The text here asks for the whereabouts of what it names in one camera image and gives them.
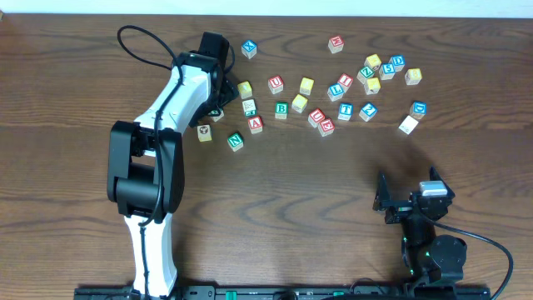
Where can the blue D block lower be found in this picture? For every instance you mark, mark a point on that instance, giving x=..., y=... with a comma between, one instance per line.
x=418, y=110

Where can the blue T block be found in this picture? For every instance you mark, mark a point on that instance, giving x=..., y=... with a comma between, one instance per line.
x=345, y=112

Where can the red U block lower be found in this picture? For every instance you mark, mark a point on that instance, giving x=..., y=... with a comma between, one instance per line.
x=315, y=117

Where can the green N block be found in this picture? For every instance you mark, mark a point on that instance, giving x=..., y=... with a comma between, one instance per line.
x=235, y=141

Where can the green R block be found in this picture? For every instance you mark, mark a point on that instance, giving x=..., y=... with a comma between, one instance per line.
x=216, y=114

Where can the blue d block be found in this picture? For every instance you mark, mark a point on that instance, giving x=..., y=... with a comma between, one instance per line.
x=398, y=62
x=418, y=110

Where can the red U block upper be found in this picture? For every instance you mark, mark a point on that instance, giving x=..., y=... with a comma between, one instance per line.
x=275, y=84

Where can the blue L block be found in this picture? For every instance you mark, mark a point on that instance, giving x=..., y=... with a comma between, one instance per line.
x=335, y=92

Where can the green B block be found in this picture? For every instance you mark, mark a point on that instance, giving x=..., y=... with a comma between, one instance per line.
x=281, y=110

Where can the red I block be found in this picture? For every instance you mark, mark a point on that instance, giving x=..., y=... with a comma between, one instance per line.
x=345, y=81

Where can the blue 5 block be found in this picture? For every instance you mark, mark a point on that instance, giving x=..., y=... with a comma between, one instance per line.
x=387, y=71

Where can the monkey picture wooden block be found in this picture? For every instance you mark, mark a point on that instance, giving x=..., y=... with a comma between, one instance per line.
x=204, y=133

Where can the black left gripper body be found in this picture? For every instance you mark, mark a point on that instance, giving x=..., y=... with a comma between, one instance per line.
x=227, y=97

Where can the red A block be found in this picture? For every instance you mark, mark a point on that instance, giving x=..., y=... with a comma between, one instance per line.
x=255, y=124

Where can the red E block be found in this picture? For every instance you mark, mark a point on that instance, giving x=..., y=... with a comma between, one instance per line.
x=326, y=127

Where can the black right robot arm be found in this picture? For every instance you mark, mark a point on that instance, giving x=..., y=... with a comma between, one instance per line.
x=433, y=260

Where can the yellow hammer block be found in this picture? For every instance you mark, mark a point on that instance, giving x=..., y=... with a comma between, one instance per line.
x=372, y=86

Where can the blue D block upper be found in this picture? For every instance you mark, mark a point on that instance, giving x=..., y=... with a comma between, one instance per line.
x=398, y=62

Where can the green Z block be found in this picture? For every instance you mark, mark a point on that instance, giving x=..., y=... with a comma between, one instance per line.
x=364, y=74

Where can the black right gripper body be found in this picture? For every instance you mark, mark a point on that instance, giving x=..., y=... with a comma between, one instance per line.
x=403, y=207

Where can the red u block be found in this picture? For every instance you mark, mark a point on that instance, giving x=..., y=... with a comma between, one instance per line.
x=315, y=117
x=275, y=84

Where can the yellow block top right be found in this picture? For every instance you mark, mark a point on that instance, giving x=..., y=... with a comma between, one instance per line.
x=373, y=62

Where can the yellow block centre upper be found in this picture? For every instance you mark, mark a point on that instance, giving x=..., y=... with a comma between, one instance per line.
x=306, y=86

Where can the yellow O block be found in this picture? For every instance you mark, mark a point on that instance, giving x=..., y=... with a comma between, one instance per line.
x=245, y=90

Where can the red block far top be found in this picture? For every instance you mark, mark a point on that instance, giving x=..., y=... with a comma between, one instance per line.
x=336, y=44

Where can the blue X block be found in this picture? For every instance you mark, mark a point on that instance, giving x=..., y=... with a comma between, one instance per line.
x=249, y=49

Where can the blue 2 block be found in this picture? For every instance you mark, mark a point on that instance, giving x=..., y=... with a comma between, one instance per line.
x=368, y=111

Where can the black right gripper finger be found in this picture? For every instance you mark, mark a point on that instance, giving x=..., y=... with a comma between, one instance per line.
x=382, y=199
x=435, y=176

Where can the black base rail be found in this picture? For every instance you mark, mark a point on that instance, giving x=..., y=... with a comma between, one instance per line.
x=319, y=293

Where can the yellow 8 block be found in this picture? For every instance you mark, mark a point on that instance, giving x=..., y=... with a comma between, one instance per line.
x=413, y=76

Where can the plain wooden block right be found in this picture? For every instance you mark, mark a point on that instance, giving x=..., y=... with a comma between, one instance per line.
x=408, y=125

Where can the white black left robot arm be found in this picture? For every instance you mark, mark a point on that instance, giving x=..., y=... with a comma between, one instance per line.
x=145, y=176

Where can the yellow block centre lower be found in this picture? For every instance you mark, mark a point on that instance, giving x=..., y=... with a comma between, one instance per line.
x=299, y=103

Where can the plain green-edged block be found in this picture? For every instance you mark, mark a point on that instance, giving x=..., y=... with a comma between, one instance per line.
x=249, y=108

